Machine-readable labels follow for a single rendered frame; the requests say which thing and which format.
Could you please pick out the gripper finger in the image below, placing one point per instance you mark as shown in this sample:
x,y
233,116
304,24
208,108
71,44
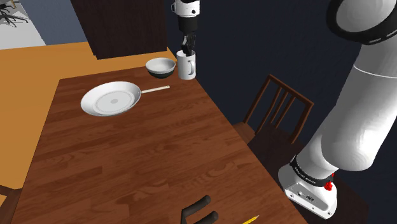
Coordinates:
x,y
193,43
185,48

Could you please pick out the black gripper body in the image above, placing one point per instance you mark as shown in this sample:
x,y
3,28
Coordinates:
x,y
187,24

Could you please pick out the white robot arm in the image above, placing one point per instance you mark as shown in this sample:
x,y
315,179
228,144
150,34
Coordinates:
x,y
356,124

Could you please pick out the white mug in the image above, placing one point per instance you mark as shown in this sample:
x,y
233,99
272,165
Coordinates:
x,y
185,66

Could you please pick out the black and white bowl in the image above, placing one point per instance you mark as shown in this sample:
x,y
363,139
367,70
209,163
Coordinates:
x,y
160,66

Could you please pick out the dark wooden cabinet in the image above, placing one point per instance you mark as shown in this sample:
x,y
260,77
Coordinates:
x,y
124,28

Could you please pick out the white frying pan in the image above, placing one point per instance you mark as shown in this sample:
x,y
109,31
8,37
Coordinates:
x,y
110,99

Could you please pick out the brown wooden chair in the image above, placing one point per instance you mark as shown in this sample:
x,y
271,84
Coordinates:
x,y
270,136
7,204

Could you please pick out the brown wooden table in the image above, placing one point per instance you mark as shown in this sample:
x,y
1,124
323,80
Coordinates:
x,y
139,161

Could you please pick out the black office chair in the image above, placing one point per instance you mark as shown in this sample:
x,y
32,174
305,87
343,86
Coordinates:
x,y
9,14

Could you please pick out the yellow pencil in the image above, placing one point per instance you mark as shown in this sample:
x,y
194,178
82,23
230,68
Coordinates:
x,y
250,220

